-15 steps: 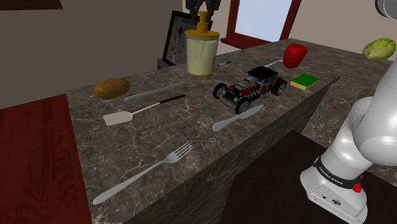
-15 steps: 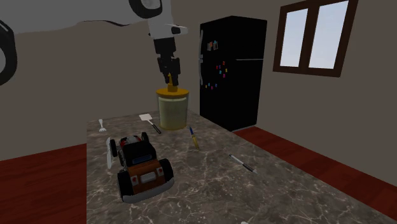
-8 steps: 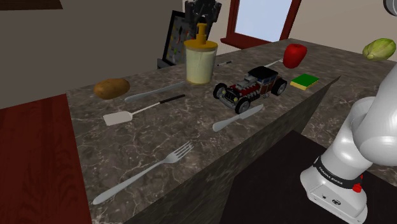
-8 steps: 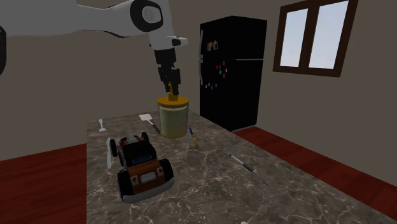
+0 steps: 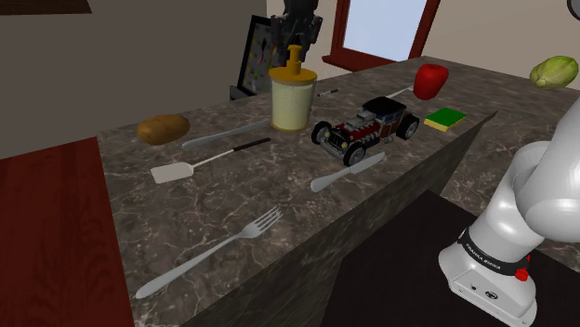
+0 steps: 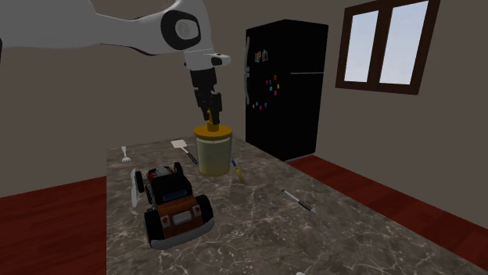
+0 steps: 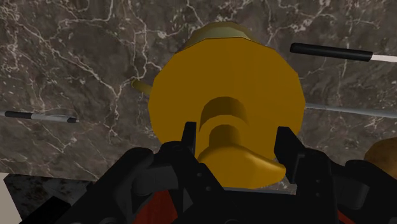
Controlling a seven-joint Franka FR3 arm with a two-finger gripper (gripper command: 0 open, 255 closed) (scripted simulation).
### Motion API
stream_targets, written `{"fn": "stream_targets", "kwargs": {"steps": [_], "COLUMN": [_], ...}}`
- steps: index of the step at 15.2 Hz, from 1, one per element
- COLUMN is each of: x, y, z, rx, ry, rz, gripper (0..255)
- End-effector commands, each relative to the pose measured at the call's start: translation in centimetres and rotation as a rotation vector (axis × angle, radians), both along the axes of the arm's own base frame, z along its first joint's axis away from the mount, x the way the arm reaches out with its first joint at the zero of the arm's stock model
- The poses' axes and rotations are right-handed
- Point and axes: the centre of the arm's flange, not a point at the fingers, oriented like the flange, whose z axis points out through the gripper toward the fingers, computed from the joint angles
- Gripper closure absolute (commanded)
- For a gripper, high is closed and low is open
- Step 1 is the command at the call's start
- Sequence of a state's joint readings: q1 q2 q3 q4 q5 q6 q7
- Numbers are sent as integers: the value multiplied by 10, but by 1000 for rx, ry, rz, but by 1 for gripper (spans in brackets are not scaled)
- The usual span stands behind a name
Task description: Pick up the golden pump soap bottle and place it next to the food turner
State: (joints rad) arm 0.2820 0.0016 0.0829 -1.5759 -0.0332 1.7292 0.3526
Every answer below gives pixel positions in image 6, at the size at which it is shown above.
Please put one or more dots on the black and white pen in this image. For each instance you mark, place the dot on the black and white pen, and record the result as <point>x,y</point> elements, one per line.
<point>299,201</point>

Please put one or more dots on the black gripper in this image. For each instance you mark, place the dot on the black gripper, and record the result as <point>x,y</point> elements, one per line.
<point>203,80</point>

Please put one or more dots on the black refrigerator with magnets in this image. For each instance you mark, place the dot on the black refrigerator with magnets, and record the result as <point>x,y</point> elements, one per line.
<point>293,114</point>

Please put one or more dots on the yellow-green jar with orange lid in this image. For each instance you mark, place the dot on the yellow-green jar with orange lid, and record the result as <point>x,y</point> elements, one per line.
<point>214,154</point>

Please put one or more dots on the white fork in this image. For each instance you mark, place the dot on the white fork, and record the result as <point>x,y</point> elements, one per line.
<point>125,156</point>

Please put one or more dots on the black and brown toy car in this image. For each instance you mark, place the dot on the black and brown toy car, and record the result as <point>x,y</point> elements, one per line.
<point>176,202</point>

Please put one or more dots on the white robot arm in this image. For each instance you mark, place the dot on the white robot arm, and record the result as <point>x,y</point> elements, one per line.
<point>76,26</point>

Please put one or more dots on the brown-framed window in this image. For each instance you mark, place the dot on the brown-framed window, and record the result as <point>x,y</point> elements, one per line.
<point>384,45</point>

